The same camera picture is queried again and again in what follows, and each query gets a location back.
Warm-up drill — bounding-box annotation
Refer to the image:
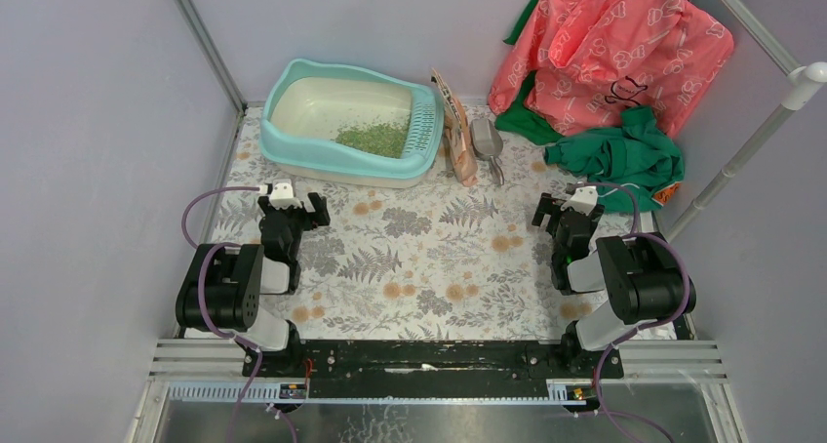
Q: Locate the grey litter scoop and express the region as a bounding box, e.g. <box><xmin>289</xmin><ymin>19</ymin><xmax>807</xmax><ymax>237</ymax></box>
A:
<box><xmin>470</xmin><ymin>118</ymin><xmax>504</xmax><ymax>186</ymax></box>

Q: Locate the teal litter box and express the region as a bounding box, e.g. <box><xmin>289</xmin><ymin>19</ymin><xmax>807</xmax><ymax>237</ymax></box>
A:
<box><xmin>259</xmin><ymin>59</ymin><xmax>445</xmax><ymax>188</ymax></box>

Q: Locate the pink cat litter bag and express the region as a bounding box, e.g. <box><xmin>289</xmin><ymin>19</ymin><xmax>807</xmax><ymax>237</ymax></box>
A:
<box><xmin>431</xmin><ymin>68</ymin><xmax>478</xmax><ymax>187</ymax></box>

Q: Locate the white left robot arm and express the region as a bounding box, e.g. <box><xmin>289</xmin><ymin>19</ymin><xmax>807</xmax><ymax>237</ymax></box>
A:
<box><xmin>175</xmin><ymin>182</ymin><xmax>331</xmax><ymax>376</ymax></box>

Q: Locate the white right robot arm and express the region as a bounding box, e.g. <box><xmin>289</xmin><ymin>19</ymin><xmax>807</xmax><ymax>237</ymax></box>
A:
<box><xmin>532</xmin><ymin>187</ymin><xmax>696</xmax><ymax>377</ymax></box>

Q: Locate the green cat litter pile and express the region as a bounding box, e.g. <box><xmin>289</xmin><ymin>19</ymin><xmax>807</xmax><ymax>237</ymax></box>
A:
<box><xmin>334</xmin><ymin>118</ymin><xmax>410</xmax><ymax>158</ymax></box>

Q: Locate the dark green garment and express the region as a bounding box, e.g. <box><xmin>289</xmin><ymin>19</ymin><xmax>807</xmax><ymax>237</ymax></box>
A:
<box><xmin>493</xmin><ymin>0</ymin><xmax>650</xmax><ymax>147</ymax></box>

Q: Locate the green sweatshirt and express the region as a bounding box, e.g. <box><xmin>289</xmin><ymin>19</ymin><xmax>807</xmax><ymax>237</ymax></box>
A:
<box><xmin>544</xmin><ymin>106</ymin><xmax>685</xmax><ymax>213</ymax></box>

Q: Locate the pink patterned jacket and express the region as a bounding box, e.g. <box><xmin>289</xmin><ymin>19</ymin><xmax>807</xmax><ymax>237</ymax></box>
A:
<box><xmin>488</xmin><ymin>0</ymin><xmax>733</xmax><ymax>138</ymax></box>

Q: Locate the white pole stand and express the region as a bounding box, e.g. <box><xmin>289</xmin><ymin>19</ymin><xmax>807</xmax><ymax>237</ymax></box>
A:
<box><xmin>665</xmin><ymin>61</ymin><xmax>826</xmax><ymax>242</ymax></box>

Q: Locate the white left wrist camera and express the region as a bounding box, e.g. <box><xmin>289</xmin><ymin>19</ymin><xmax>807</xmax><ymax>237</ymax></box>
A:
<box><xmin>258</xmin><ymin>179</ymin><xmax>303</xmax><ymax>210</ymax></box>

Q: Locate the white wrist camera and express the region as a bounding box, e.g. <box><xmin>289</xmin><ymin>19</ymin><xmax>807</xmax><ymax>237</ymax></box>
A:
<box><xmin>258</xmin><ymin>179</ymin><xmax>303</xmax><ymax>210</ymax></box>
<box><xmin>561</xmin><ymin>183</ymin><xmax>599</xmax><ymax>216</ymax></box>

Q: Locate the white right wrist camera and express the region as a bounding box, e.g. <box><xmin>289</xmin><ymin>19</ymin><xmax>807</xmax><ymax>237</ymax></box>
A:
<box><xmin>561</xmin><ymin>183</ymin><xmax>599</xmax><ymax>216</ymax></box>

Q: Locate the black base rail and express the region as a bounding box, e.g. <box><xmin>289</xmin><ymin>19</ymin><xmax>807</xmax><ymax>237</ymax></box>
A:
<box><xmin>242</xmin><ymin>340</ymin><xmax>624</xmax><ymax>399</ymax></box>

